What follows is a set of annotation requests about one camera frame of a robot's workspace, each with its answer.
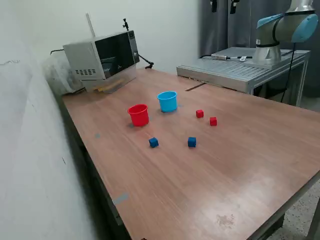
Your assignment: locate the translucent plastic bag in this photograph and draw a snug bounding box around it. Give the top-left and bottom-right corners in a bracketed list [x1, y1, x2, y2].
[41, 56, 86, 96]

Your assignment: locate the clear plastic box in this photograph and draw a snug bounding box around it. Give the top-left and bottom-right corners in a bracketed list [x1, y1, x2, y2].
[80, 67, 138, 95]

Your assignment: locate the black rod with white tag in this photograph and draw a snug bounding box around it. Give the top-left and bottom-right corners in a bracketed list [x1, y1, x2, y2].
[229, 55, 254, 62]

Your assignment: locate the silver microwave oven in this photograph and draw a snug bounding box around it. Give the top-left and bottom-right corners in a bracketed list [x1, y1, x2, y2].
[62, 29, 140, 81]

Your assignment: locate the long grey-blue tape piece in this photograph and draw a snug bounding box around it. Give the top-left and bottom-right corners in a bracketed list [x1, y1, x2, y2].
[112, 192, 130, 206]

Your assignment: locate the aluminium robot mounting table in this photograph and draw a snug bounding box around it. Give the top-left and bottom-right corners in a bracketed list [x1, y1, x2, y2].
[176, 46, 311, 108]

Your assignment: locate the blue plastic cup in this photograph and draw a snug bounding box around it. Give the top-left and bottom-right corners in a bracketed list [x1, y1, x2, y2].
[156, 91, 178, 113]

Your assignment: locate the wooden block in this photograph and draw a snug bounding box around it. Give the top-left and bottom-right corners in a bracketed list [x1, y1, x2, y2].
[92, 78, 126, 93]

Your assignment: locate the white thin rod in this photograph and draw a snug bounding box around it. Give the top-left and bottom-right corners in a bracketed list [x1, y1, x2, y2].
[85, 12, 97, 38]

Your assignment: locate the black arm base cable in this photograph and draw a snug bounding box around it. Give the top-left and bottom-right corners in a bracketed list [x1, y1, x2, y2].
[281, 41, 298, 103]

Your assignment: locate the red plastic cup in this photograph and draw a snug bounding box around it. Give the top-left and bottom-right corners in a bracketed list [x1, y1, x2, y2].
[127, 103, 150, 127]

